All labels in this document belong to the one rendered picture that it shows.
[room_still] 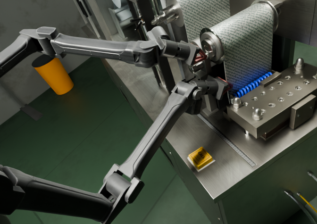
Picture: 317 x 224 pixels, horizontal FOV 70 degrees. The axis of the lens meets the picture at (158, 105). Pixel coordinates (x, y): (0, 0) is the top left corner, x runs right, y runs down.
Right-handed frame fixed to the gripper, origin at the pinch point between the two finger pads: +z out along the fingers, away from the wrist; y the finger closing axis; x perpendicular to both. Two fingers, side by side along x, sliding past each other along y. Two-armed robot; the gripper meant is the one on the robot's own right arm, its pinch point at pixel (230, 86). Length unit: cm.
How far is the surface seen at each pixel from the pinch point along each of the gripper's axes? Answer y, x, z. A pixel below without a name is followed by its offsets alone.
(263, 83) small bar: 5.8, 3.6, 11.6
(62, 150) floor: -154, -153, -50
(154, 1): -76, 21, -2
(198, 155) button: 9.3, -25.8, -14.9
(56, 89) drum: -276, -137, -43
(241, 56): 0.3, 12.6, -0.1
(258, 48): 0.3, 16.0, 7.6
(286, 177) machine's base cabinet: 26.1, -33.2, 24.5
